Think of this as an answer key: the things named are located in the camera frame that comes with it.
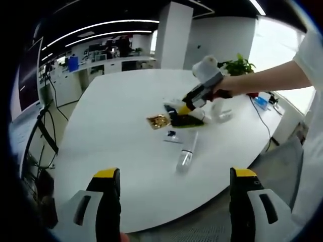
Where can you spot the white skincare tube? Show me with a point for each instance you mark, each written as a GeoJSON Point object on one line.
{"type": "Point", "coordinates": [216, 111]}

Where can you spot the person's left hand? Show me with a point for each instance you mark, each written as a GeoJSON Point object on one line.
{"type": "Point", "coordinates": [124, 238]}

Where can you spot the long ceiling light strip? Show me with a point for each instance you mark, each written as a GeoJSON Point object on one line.
{"type": "Point", "coordinates": [151, 32]}
{"type": "Point", "coordinates": [156, 21]}

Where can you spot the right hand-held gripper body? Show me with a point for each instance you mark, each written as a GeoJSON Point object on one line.
{"type": "Point", "coordinates": [207, 70]}

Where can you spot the dark red container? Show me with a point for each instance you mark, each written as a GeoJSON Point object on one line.
{"type": "Point", "coordinates": [252, 94]}

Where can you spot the short ceiling light strip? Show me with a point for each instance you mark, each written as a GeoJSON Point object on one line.
{"type": "Point", "coordinates": [257, 7]}

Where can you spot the small clear skincare sachet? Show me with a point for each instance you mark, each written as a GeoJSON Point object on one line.
{"type": "Point", "coordinates": [172, 133]}

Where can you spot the small clear-capped skincare bottle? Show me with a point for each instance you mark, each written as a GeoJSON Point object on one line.
{"type": "Point", "coordinates": [185, 158]}

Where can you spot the open white laptop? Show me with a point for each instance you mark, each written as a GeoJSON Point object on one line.
{"type": "Point", "coordinates": [30, 75]}

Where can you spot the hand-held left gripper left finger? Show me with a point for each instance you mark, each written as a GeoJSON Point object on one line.
{"type": "Point", "coordinates": [103, 214]}

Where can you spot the blue tissue pack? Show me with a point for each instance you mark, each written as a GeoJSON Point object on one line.
{"type": "Point", "coordinates": [260, 103]}

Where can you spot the blue storage bin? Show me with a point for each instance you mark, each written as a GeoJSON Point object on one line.
{"type": "Point", "coordinates": [73, 63]}

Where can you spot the gold foil skincare sachet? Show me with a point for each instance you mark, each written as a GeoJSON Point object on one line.
{"type": "Point", "coordinates": [159, 121]}

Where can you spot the person's right hand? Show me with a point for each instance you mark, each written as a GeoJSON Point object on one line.
{"type": "Point", "coordinates": [230, 84]}

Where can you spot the long white office counter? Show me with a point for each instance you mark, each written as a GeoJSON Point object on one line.
{"type": "Point", "coordinates": [136, 60]}

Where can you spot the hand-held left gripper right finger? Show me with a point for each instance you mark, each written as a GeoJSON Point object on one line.
{"type": "Point", "coordinates": [241, 214]}

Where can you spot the green potted plant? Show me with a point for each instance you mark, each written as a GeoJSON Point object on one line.
{"type": "Point", "coordinates": [239, 66]}

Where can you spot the black laptop stand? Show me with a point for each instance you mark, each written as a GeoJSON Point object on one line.
{"type": "Point", "coordinates": [51, 136]}

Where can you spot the black green skincare pack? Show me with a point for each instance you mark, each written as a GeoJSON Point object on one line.
{"type": "Point", "coordinates": [186, 122]}

